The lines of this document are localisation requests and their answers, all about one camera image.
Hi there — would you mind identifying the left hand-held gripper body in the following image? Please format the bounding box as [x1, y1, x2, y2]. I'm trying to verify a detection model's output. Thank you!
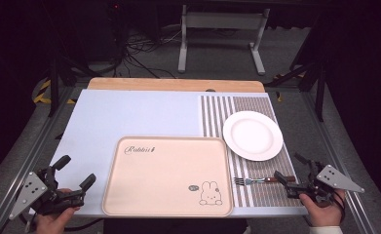
[9, 165, 86, 220]

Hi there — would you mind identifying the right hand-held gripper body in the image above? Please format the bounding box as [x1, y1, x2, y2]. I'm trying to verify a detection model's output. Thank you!
[286, 160, 365, 207]

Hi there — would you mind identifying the fork with brown handle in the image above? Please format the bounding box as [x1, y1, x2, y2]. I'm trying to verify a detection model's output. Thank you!
[233, 175, 297, 187]

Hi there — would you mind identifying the person's right hand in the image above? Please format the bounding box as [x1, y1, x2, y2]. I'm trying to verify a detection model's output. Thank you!
[299, 189, 347, 228]

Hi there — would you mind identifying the person's left hand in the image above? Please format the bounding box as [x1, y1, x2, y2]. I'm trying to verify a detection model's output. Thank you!
[35, 188, 82, 234]

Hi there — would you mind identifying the striped placemat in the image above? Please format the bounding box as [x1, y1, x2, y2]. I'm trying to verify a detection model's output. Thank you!
[200, 95, 305, 209]

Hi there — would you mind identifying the white round plate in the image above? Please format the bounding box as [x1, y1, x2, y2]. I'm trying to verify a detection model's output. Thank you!
[222, 110, 285, 163]

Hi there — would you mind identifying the yellow and black tape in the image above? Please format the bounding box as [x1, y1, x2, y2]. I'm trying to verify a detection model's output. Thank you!
[31, 78, 78, 105]

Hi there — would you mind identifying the black tripod stand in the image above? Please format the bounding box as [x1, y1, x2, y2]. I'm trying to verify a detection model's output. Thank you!
[265, 48, 327, 123]
[46, 53, 94, 119]

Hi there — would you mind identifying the pink tray with rabbit print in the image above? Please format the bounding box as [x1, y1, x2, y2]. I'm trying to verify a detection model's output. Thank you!
[101, 136, 235, 218]

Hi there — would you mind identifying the pale blue table mat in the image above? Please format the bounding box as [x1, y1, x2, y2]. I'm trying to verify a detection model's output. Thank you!
[49, 89, 310, 218]

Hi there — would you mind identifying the wooden table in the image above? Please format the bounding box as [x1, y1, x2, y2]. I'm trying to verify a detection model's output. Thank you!
[86, 76, 266, 94]

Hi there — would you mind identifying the white metal stand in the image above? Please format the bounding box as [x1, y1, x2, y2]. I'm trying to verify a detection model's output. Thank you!
[176, 4, 271, 77]

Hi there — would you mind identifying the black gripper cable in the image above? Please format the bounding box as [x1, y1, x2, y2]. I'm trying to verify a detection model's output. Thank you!
[333, 190, 347, 223]
[62, 217, 105, 233]

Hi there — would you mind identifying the aluminium frame rail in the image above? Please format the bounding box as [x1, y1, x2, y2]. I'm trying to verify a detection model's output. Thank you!
[303, 92, 379, 234]
[0, 85, 79, 234]

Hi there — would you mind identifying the bundle of black floor cables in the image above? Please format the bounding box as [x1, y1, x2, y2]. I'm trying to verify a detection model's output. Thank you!
[113, 27, 182, 80]

